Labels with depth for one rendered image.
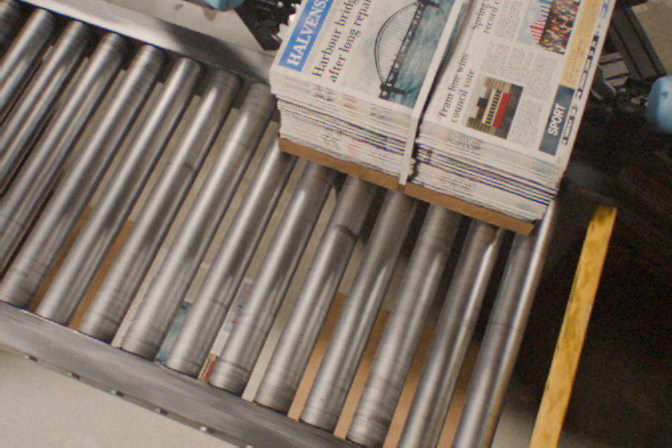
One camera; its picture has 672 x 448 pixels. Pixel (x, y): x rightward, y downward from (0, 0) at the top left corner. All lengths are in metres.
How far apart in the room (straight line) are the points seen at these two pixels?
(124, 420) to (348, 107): 1.14
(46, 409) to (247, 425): 0.98
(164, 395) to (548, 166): 0.56
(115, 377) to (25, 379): 0.92
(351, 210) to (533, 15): 0.36
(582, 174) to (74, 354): 0.75
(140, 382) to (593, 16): 0.74
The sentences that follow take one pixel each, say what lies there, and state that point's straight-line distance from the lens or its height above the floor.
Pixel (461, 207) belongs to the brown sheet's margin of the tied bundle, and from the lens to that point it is 1.09.
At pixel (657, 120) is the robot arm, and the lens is 1.11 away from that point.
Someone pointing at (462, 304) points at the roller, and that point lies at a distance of 1.07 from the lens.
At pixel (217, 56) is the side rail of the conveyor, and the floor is 0.80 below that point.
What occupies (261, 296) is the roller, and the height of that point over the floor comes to 0.80.
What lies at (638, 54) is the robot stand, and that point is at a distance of 2.07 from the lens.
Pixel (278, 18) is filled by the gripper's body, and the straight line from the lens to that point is 1.24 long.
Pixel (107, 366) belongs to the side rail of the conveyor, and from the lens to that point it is 1.07.
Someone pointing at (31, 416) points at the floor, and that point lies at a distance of 1.95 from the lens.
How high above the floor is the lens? 1.81
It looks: 66 degrees down
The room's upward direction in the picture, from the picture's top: 1 degrees clockwise
